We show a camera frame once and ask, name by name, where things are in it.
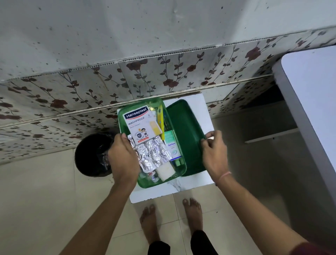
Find person's left foot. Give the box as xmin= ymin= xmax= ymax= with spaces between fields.
xmin=140 ymin=204 xmax=161 ymax=245

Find dark red sleeve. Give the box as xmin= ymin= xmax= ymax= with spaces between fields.
xmin=290 ymin=242 xmax=336 ymax=255

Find white teal eye drop carton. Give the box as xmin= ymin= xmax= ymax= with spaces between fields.
xmin=164 ymin=130 xmax=182 ymax=161

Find silver foil tablet strip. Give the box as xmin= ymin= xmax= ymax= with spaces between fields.
xmin=148 ymin=135 xmax=173 ymax=164
xmin=128 ymin=135 xmax=155 ymax=174

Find green plastic box lid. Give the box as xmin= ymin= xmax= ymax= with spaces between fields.
xmin=166 ymin=99 xmax=207 ymax=177

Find pink wrist thread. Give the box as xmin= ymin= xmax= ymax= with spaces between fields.
xmin=215 ymin=171 xmax=233 ymax=185

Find black waste bin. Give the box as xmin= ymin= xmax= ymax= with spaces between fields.
xmin=74 ymin=132 xmax=117 ymax=178

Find person's right hand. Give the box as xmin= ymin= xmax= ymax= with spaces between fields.
xmin=201 ymin=130 xmax=233 ymax=182

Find person's left hand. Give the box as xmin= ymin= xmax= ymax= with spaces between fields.
xmin=108 ymin=133 xmax=141 ymax=186

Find black trousers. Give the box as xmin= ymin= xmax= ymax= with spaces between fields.
xmin=148 ymin=230 xmax=219 ymax=255

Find white bandage packet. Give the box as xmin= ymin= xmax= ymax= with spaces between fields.
xmin=123 ymin=106 xmax=163 ymax=145

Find large white table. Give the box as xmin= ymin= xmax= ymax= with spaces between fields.
xmin=244 ymin=45 xmax=336 ymax=208

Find green plastic first aid box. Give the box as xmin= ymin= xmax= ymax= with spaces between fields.
xmin=117 ymin=98 xmax=187 ymax=189

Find white gauze pad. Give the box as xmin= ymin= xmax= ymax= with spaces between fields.
xmin=155 ymin=161 xmax=176 ymax=182

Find small white marble table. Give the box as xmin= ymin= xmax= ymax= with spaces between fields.
xmin=117 ymin=93 xmax=216 ymax=204

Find person's right foot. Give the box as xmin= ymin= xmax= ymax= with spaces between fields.
xmin=182 ymin=198 xmax=204 ymax=235

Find person's right forearm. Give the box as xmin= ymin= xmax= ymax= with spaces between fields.
xmin=215 ymin=172 xmax=309 ymax=255

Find person's foot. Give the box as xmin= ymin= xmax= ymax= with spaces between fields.
xmin=140 ymin=204 xmax=161 ymax=245
xmin=182 ymin=198 xmax=204 ymax=235

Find person's left forearm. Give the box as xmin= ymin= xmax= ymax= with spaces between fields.
xmin=59 ymin=180 xmax=138 ymax=255

